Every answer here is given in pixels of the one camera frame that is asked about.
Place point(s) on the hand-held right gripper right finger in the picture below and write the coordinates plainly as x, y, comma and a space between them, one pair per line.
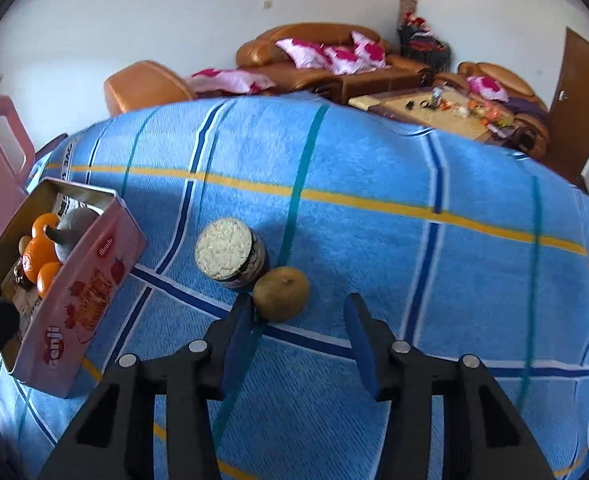
363, 352

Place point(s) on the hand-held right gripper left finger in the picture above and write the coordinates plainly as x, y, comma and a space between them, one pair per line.
238, 342

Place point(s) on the brown kiwi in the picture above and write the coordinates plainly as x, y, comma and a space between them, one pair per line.
24, 244
280, 294

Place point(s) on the orange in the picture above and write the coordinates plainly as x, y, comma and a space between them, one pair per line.
37, 259
42, 224
49, 277

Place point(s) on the blue plaid blanket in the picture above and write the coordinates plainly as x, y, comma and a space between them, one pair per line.
374, 260

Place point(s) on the orange leather armchair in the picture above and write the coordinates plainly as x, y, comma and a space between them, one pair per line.
144, 85

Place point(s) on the wooden coffee table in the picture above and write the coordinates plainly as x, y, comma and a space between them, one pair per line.
399, 105

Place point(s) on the pink flowered cloth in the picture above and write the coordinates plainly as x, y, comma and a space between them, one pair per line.
229, 80

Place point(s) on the silver can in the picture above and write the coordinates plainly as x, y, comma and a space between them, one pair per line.
437, 94

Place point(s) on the colourful snack pile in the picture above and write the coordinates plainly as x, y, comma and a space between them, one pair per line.
489, 111

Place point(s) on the pink flowered pillow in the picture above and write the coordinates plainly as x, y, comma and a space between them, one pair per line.
302, 52
369, 50
486, 86
342, 59

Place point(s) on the purple blanket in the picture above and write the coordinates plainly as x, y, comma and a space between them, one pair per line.
526, 107

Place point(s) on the brown leather armchair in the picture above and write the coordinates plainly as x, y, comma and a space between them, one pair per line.
506, 77

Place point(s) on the rack with clothes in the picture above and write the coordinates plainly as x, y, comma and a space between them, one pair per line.
424, 47

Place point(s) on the brown leather three-seat sofa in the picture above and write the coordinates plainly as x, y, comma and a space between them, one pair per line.
314, 35

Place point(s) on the brown wooden door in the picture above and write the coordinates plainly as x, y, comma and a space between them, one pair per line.
579, 95

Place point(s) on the tall brown wall ornament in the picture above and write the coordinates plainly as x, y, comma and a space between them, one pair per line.
408, 10

